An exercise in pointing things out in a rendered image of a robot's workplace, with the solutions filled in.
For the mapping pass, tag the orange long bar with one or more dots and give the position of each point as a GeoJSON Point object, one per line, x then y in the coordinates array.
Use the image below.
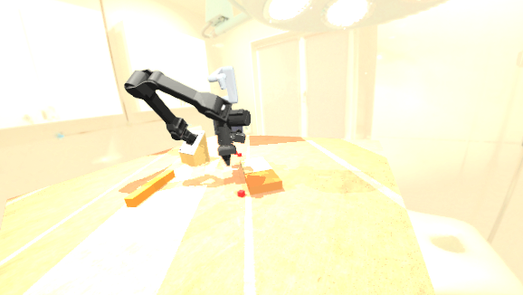
{"type": "Point", "coordinates": [136, 198]}

